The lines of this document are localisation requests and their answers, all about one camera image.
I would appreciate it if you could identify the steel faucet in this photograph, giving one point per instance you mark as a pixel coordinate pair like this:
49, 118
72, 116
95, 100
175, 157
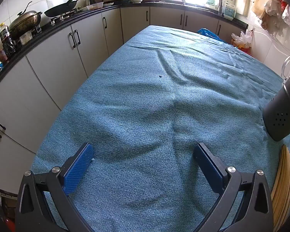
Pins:
182, 0

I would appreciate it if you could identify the clear plastic food container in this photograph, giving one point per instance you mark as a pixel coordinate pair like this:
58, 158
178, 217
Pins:
95, 5

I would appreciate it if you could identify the orange trash bag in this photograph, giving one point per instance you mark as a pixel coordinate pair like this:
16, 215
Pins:
243, 40

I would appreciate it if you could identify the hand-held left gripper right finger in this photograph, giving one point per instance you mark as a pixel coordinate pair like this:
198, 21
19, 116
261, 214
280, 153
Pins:
211, 171

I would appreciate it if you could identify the dark sauce bottle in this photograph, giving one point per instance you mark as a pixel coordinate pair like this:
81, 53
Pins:
9, 47

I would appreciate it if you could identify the cooking oil bottle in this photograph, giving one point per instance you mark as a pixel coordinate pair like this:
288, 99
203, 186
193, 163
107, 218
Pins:
4, 32

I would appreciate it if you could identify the black wok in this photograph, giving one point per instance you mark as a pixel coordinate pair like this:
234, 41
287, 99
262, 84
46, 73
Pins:
61, 8

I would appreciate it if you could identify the blue plastic bag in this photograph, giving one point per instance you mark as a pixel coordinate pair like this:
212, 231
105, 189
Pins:
207, 32

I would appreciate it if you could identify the blue-green table cloth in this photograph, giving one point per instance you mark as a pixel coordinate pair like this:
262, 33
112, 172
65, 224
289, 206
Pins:
147, 101

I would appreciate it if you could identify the lidded steel wok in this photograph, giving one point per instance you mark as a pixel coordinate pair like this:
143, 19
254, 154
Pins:
24, 20

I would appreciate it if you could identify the white base cabinets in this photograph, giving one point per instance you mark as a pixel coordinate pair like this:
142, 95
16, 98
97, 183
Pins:
50, 60

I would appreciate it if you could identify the black perforated utensil holder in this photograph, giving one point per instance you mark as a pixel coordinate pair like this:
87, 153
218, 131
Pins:
282, 108

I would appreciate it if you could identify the white bowl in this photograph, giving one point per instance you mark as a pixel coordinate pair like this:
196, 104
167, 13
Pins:
136, 0

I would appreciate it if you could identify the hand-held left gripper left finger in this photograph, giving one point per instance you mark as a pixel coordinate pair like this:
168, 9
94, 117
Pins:
79, 166

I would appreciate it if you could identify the steel kettle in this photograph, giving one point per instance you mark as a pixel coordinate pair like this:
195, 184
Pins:
90, 0

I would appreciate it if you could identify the white detergent bottle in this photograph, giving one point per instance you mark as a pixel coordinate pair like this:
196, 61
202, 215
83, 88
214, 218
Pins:
229, 11

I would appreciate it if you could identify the hanging cutting board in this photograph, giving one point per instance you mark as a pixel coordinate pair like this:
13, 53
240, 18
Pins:
243, 3

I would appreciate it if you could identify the black kitchen countertop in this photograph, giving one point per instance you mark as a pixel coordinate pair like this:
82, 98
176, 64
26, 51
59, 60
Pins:
14, 55

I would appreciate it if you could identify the gas stove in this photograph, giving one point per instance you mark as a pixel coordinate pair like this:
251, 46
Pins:
62, 17

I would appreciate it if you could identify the small glass jar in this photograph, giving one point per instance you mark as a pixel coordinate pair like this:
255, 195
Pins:
26, 37

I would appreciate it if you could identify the bundle of bamboo chopsticks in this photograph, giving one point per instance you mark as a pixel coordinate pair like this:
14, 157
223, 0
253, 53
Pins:
284, 186

